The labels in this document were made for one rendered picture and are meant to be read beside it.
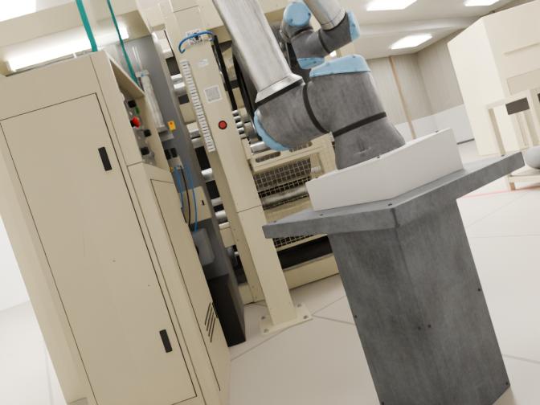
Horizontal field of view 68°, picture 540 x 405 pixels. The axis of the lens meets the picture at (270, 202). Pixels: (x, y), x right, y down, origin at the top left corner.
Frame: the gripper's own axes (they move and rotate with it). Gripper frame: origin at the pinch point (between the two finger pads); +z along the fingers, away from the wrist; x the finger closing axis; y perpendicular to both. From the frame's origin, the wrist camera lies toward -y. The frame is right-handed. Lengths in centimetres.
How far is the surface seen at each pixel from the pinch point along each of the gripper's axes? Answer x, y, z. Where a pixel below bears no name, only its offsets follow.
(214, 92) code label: 33.6, 0.9, 29.3
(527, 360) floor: -27, -122, -64
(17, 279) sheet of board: 467, -78, 587
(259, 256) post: 37, -84, 29
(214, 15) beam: 20, 49, 55
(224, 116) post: 32.6, -11.5, 29.4
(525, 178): -193, -111, 141
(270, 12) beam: -11, 42, 56
